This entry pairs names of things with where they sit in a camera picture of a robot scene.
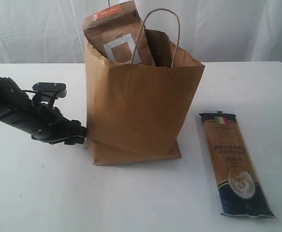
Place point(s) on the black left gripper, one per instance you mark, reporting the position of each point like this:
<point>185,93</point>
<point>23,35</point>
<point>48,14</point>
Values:
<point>44,125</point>

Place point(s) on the brown paper shopping bag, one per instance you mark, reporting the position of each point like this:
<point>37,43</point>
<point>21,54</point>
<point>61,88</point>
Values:
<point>134,111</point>

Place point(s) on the brown kraft coffee pouch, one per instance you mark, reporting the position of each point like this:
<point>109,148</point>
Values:
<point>113,32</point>

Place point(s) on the spaghetti packet dark blue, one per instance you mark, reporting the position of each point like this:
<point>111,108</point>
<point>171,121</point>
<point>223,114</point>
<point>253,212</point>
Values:
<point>237,181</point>

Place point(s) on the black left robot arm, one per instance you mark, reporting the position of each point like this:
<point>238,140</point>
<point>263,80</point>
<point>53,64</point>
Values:
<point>11,95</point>

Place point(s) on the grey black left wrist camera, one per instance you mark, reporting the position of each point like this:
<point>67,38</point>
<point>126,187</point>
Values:
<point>47,92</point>

